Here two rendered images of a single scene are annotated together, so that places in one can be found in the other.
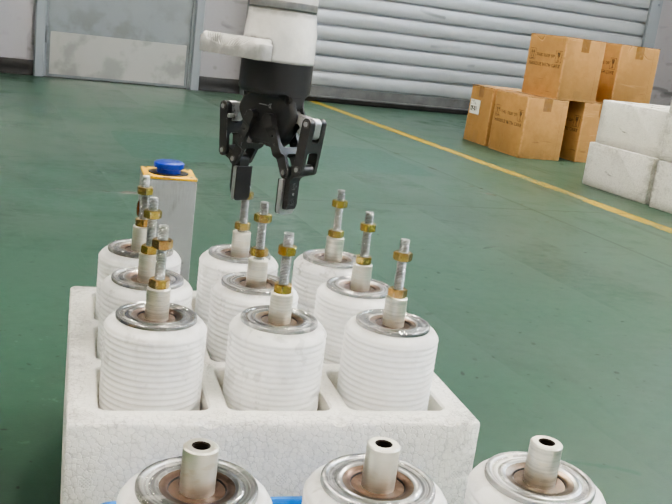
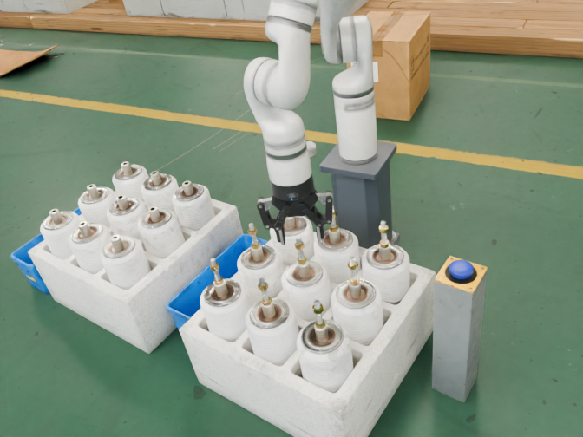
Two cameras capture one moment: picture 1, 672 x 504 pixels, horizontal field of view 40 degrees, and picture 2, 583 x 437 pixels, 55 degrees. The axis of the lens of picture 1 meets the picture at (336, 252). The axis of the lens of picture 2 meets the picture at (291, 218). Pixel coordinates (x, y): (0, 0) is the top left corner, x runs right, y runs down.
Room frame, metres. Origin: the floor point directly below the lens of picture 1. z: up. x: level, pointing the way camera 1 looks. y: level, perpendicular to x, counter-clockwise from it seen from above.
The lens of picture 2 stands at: (1.66, -0.36, 1.01)
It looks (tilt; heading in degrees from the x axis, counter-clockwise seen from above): 37 degrees down; 148
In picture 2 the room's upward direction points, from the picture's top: 10 degrees counter-clockwise
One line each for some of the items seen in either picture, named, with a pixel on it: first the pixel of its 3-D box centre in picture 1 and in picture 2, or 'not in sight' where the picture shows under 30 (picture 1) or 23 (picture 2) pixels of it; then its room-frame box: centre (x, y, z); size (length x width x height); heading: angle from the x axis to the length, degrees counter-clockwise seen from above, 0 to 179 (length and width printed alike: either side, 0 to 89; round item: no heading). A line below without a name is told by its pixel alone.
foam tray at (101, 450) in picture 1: (242, 419); (313, 329); (0.96, 0.08, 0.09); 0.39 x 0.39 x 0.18; 17
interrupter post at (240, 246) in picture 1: (240, 244); (355, 289); (1.07, 0.12, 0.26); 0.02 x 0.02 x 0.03
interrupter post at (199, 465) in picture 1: (198, 470); (187, 188); (0.51, 0.07, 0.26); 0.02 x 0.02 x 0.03
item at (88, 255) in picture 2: not in sight; (100, 261); (0.46, -0.19, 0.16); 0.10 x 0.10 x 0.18
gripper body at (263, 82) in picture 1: (273, 100); (293, 192); (0.96, 0.09, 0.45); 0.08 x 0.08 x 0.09
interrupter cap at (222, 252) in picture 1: (239, 254); (356, 294); (1.07, 0.12, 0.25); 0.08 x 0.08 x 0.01
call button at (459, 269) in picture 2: (168, 168); (461, 270); (1.21, 0.24, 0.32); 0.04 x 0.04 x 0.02
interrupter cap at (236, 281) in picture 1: (255, 284); (304, 273); (0.95, 0.08, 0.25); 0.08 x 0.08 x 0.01
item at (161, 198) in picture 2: not in sight; (167, 209); (0.39, 0.03, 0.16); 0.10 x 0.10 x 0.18
